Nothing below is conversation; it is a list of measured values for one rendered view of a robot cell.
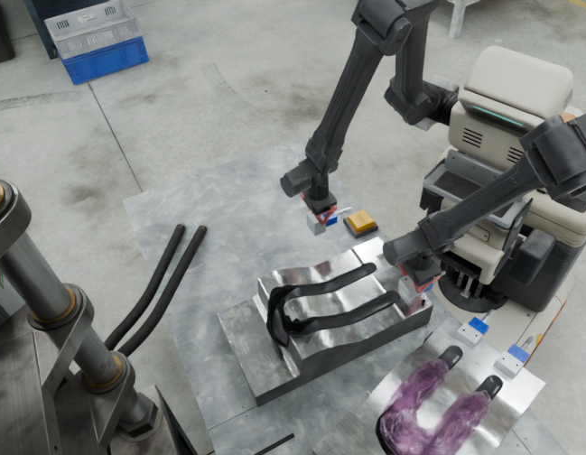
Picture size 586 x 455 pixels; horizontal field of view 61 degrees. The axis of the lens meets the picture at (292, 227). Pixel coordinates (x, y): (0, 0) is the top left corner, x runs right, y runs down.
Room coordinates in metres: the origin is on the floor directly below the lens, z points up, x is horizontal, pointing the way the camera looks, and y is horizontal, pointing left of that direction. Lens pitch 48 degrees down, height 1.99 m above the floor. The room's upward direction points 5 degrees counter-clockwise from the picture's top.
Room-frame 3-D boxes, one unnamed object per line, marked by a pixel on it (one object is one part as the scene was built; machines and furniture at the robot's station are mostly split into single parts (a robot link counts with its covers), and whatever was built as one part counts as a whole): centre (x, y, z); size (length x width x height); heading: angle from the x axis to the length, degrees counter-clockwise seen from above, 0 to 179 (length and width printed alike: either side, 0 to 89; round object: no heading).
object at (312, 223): (0.98, -0.11, 0.93); 0.13 x 0.05 x 0.05; 113
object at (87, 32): (3.69, 1.35, 0.28); 0.61 x 0.41 x 0.15; 115
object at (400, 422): (0.41, -0.27, 0.90); 0.26 x 0.18 x 0.08; 129
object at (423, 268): (0.74, -0.30, 1.02); 0.10 x 0.07 x 0.07; 22
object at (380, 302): (0.70, -0.08, 0.92); 0.35 x 0.16 x 0.09; 112
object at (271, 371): (0.70, -0.06, 0.87); 0.50 x 0.26 x 0.14; 112
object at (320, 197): (0.96, -0.08, 1.06); 0.10 x 0.07 x 0.07; 22
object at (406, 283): (0.75, -0.33, 0.89); 0.13 x 0.05 x 0.05; 112
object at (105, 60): (3.69, 1.35, 0.11); 0.61 x 0.41 x 0.22; 115
